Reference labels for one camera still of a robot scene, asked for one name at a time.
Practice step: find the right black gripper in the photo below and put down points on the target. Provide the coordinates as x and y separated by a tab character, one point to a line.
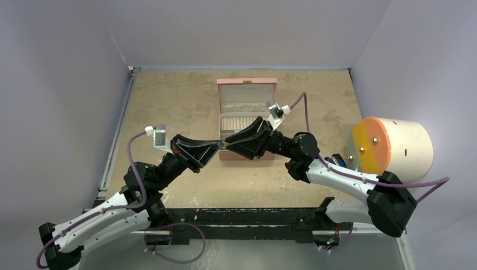
264	136

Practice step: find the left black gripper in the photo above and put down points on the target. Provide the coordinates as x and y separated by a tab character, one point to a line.
203	151

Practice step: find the pink jewelry box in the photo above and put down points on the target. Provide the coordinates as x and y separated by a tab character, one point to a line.
241	101

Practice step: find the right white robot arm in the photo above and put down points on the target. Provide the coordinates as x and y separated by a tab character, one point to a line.
388	204

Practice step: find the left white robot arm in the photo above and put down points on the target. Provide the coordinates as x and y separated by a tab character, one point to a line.
137	206

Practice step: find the blue stapler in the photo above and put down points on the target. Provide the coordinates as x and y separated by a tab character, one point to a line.
335	160

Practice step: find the white cylinder orange lid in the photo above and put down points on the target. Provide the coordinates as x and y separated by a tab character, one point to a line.
376	145

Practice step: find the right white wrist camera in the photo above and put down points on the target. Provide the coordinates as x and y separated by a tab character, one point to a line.
277	114

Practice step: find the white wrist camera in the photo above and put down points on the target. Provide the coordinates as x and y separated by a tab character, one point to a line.
159	136
277	114

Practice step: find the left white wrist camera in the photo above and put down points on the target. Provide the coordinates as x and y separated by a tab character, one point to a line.
159	136

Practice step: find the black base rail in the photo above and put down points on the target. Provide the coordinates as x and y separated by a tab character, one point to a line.
302	225

